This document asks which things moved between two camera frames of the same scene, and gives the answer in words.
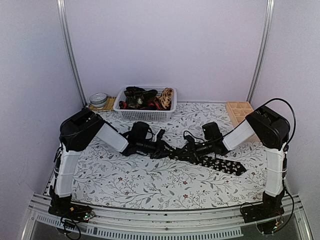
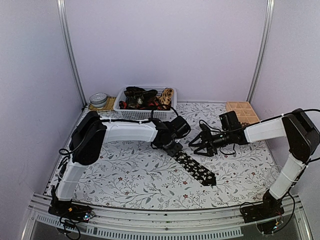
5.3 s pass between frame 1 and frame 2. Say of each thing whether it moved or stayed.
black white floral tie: moved
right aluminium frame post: stayed
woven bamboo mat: stayed
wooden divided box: stayed
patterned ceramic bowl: stayed
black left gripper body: moved
